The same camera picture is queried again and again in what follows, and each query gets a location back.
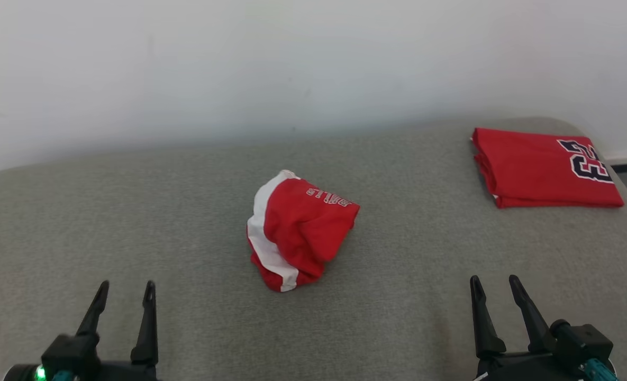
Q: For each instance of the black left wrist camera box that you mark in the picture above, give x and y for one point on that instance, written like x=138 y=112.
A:
x=70 y=349

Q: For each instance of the red Bulls shorts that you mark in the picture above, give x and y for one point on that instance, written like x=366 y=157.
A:
x=302 y=233

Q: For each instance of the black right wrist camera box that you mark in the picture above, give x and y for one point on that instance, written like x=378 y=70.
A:
x=583 y=341

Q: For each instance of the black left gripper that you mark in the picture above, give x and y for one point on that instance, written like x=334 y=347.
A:
x=123 y=373

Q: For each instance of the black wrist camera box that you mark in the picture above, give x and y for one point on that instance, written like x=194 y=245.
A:
x=583 y=341
x=70 y=349

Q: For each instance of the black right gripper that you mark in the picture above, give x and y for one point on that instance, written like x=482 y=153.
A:
x=525 y=370

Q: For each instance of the red basketball jersey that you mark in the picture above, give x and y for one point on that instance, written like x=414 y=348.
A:
x=530 y=169

